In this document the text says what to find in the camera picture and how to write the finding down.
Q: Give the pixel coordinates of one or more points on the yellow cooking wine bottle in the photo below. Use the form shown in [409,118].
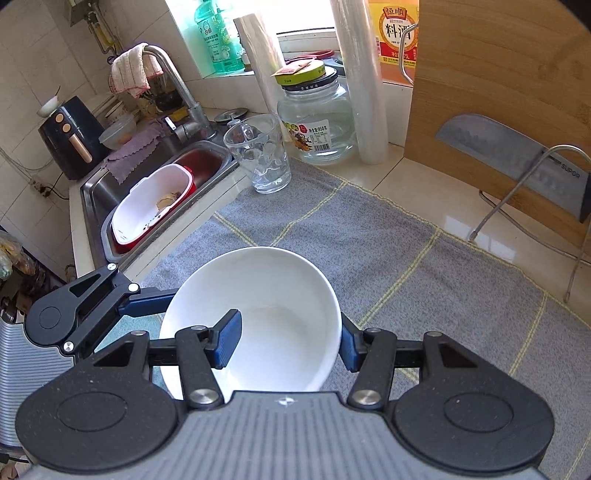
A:
[397,52]

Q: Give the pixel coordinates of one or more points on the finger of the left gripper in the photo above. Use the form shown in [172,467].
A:
[149,301]
[77,316]

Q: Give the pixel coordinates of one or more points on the grey green checked cloth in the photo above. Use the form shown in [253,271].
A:
[393,269]

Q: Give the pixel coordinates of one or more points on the clear glass jar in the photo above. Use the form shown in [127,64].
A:
[318,115]

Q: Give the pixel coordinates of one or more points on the cling film roll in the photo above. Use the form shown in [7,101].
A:
[353,27]

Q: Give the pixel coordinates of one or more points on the white rag on faucet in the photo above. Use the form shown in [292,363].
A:
[131,71]

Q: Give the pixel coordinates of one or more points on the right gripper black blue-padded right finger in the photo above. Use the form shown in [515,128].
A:
[371,354]

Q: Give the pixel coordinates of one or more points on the green dish soap bottle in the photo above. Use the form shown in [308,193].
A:
[226,56]

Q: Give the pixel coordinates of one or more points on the chrome sink faucet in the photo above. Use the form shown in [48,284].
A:
[198,126]

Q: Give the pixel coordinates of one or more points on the black air fryer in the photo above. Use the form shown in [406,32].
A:
[71,134]

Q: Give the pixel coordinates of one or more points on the black-handled kitchen knife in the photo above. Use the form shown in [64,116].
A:
[513,153]

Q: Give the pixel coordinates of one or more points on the bamboo cutting board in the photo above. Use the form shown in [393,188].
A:
[525,64]

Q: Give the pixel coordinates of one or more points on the wire board rack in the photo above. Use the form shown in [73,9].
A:
[531,207]

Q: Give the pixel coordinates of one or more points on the paper roll white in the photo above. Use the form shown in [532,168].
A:
[263,49]

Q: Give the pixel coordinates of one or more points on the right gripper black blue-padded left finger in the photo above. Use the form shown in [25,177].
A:
[199,351]

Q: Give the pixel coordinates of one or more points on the steel kitchen sink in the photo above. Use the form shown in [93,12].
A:
[100,194]

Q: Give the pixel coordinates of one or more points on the clear drinking glass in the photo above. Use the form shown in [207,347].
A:
[257,144]

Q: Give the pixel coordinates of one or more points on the purple cloth by sink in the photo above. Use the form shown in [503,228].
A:
[121,163]

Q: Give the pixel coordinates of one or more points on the red white basin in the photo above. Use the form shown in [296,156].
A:
[158,195]

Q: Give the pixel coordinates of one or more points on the plain white bowl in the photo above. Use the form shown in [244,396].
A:
[291,320]

